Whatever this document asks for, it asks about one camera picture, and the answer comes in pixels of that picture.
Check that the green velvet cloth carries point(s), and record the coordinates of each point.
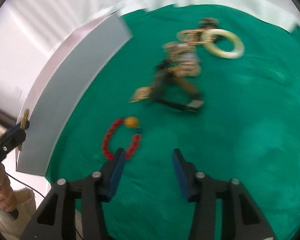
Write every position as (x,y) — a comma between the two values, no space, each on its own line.
(248,128)

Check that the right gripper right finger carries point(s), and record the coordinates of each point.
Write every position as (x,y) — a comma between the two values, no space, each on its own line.
(241,216)

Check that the black strap watch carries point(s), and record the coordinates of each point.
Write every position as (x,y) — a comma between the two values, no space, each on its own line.
(169,89)

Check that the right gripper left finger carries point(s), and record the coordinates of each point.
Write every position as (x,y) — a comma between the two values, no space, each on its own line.
(55,217)

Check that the white cardboard box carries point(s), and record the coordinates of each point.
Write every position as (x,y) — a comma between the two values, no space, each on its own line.
(60,85)

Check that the person's left hand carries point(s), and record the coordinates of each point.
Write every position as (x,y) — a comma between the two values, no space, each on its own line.
(8,201)

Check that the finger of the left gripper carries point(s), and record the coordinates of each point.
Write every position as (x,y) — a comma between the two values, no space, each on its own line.
(22,125)

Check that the gold ring earrings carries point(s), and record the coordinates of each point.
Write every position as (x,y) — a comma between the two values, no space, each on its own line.
(140,94)

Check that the pale jade bangle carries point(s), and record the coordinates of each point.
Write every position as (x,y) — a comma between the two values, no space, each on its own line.
(223,43)

